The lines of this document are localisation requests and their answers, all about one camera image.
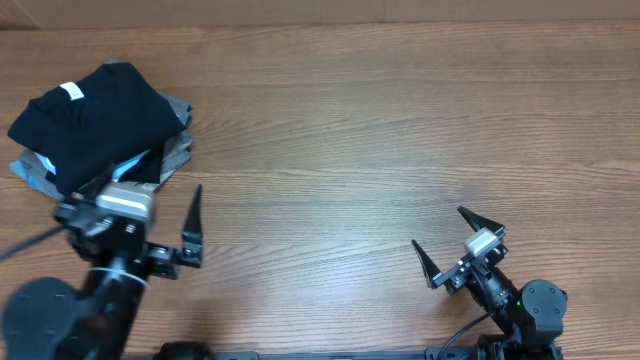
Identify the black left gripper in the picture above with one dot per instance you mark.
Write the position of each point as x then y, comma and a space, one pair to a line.
164, 263

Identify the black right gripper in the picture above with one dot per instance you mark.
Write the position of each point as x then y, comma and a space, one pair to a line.
455, 275

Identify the black t-shirt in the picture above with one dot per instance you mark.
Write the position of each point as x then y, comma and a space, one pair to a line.
95, 125

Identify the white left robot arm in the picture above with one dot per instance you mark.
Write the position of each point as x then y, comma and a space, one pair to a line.
47, 318

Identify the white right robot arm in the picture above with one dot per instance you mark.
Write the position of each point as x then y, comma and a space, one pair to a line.
530, 318

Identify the grey folded garment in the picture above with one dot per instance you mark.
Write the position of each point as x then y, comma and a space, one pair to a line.
175, 140

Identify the light blue printed t-shirt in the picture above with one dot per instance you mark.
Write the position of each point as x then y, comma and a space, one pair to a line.
120, 169

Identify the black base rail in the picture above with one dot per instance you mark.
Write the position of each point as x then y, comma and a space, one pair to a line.
340, 355

